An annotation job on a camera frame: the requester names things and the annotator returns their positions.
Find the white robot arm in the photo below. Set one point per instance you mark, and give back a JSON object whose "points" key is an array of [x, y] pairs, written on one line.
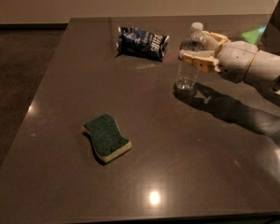
{"points": [[264, 75]]}

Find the blue crumpled chip bag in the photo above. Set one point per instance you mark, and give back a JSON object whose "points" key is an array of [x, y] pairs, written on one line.
{"points": [[140, 43]]}

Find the green and yellow sponge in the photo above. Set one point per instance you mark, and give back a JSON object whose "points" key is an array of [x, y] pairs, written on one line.
{"points": [[106, 138]]}

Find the clear plastic water bottle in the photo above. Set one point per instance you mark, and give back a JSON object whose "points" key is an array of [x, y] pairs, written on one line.
{"points": [[189, 49]]}

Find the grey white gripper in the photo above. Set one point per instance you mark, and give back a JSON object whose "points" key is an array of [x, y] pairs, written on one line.
{"points": [[237, 61]]}

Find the dark box at table corner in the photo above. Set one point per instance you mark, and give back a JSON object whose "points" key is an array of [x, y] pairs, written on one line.
{"points": [[270, 38]]}

